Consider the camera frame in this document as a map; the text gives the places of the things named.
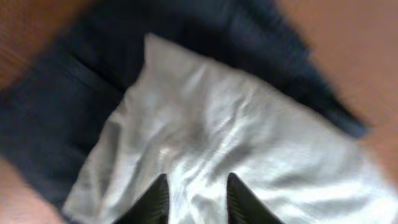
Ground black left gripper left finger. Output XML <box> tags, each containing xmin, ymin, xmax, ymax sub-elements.
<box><xmin>113</xmin><ymin>174</ymin><xmax>170</xmax><ymax>224</ymax></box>

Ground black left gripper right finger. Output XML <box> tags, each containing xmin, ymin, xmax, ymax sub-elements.
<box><xmin>226</xmin><ymin>173</ymin><xmax>283</xmax><ymax>224</ymax></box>

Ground light blue t-shirt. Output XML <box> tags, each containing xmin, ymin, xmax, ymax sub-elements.
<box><xmin>63</xmin><ymin>34</ymin><xmax>397</xmax><ymax>223</ymax></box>

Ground dark navy folded garment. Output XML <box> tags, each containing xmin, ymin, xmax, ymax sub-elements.
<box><xmin>1</xmin><ymin>0</ymin><xmax>368</xmax><ymax>208</ymax></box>

